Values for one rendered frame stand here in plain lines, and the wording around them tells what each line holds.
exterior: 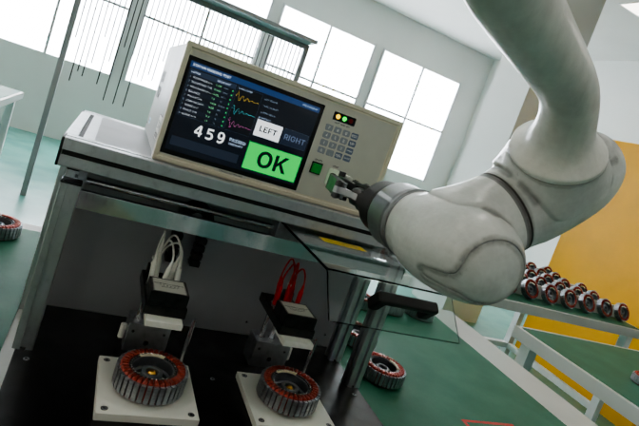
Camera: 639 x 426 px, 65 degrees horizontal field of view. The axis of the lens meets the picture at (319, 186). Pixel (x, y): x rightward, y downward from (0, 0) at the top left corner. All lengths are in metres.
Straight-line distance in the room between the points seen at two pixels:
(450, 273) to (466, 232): 0.04
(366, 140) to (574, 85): 0.55
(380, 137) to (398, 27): 7.23
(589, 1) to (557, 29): 4.77
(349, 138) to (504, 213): 0.47
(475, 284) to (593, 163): 0.18
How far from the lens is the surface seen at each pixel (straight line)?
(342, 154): 0.97
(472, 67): 8.97
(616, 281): 4.39
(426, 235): 0.54
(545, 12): 0.41
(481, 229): 0.52
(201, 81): 0.88
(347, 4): 7.84
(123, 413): 0.83
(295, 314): 0.95
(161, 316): 0.89
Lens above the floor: 1.26
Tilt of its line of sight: 6 degrees down
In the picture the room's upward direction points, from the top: 19 degrees clockwise
